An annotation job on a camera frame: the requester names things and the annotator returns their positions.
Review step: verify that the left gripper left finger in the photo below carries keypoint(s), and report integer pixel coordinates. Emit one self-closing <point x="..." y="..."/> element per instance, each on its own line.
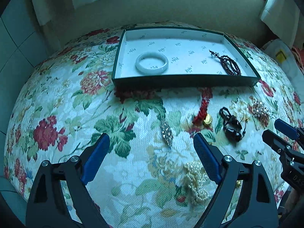
<point x="46" y="205"/>

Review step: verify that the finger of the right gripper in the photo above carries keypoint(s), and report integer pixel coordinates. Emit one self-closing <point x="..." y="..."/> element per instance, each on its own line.
<point x="276" y="143"/>
<point x="288" y="130"/>

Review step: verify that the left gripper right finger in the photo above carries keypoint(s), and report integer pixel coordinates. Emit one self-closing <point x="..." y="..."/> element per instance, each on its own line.
<point x="256" y="206"/>

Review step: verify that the pearl cluster brooch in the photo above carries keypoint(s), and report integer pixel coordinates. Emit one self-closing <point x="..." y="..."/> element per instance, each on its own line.
<point x="260" y="112"/>

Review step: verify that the black cord bead pendant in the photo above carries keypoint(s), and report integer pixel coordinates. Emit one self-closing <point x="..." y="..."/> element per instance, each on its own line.
<point x="232" y="126"/>

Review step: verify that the red knot gold charm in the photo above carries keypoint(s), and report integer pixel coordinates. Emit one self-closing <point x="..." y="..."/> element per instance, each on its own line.
<point x="203" y="117"/>

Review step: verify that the silver crystal brooch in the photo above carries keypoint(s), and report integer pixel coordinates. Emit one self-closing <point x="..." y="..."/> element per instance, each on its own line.
<point x="166" y="133"/>

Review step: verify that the white jade bangle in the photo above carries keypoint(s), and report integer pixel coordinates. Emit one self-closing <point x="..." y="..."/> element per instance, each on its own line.
<point x="152" y="63"/>

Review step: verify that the green jewelry tray box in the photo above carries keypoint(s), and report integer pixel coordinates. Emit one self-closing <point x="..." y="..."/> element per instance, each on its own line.
<point x="197" y="58"/>

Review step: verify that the pink blanket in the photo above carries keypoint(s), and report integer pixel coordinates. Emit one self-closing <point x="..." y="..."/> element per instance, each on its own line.
<point x="299" y="57"/>

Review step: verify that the patterned pillow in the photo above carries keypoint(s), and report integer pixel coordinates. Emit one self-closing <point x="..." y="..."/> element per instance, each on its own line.
<point x="283" y="55"/>

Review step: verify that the floral bedspread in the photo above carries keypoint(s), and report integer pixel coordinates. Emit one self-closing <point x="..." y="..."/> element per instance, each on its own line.
<point x="69" y="101"/>

